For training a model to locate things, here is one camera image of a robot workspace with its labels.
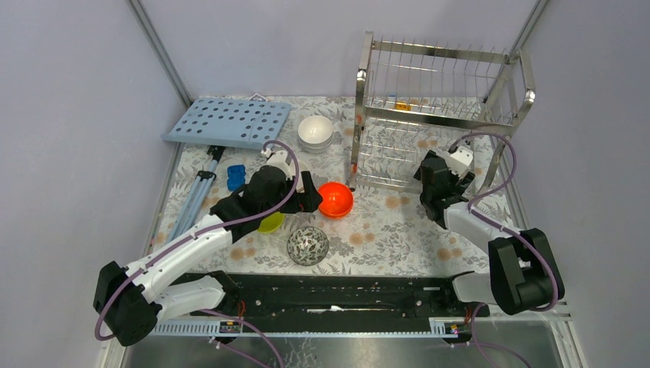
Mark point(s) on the lime green bowl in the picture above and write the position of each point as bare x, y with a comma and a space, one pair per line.
271, 223

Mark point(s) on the white bowl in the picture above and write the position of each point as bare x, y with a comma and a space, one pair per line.
315, 147
315, 130

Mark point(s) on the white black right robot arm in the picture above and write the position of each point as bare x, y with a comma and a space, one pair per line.
522, 273

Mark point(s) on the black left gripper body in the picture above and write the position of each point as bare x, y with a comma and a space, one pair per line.
300, 202

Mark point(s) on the blue toy block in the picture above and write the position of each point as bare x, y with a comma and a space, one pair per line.
236, 177

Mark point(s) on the floral table mat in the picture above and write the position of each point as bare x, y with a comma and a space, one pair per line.
386, 232

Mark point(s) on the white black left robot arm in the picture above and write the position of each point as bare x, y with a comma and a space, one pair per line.
132, 300

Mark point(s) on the small yellow cup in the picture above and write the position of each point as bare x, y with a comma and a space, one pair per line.
402, 106

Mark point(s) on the white slotted cable duct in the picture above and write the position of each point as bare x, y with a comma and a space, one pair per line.
223, 328

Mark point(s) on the beige bowl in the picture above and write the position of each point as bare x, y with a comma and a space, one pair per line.
303, 167

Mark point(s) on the stainless steel dish rack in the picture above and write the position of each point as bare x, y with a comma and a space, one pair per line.
449, 89

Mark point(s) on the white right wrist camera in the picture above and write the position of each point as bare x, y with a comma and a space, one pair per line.
459, 161

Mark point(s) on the leopard pattern bowl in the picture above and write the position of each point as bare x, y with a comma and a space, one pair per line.
308, 246

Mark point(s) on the white bowl front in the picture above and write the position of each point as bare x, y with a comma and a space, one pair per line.
315, 147

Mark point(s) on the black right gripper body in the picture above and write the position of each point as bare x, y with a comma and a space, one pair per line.
453, 179

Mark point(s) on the orange bowl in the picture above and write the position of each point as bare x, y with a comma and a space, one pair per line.
337, 197
335, 215

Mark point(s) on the blue perforated tray stand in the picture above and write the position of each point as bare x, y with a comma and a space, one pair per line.
221, 123

